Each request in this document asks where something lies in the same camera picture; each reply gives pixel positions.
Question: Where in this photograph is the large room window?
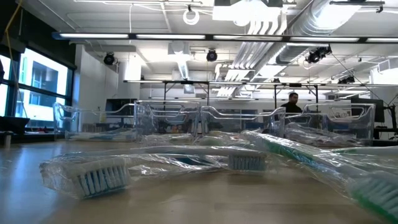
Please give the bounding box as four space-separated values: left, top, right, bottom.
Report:
0 46 75 125

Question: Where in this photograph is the silver ventilation duct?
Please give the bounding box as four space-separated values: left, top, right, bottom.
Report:
275 0 374 65

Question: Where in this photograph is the white wrapped toothbrush middle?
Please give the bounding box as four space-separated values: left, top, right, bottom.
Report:
62 145 269 172

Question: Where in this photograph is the yellow cable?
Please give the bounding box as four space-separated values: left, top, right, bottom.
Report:
4 0 25 119

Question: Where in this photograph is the blue toothbrush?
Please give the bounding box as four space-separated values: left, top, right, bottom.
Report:
39 152 229 200
64 128 138 142

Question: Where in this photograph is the black ceiling camera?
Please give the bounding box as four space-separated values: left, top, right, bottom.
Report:
103 52 117 66
206 48 218 63
305 45 333 64

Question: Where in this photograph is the white cable coil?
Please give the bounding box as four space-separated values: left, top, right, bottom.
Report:
182 4 201 26

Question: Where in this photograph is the black computer monitor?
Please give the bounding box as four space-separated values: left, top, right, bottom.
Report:
104 98 139 118
350 97 386 123

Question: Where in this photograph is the clear plastic bin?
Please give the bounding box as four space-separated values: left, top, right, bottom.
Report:
200 105 286 136
53 101 138 142
285 101 376 147
134 99 201 138

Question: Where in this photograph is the person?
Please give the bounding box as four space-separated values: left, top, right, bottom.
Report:
279 91 304 115

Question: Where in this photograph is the long ceiling light bar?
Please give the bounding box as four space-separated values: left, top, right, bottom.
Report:
52 32 398 44

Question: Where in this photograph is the black overhead rack frame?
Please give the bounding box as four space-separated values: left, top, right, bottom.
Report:
123 79 398 110

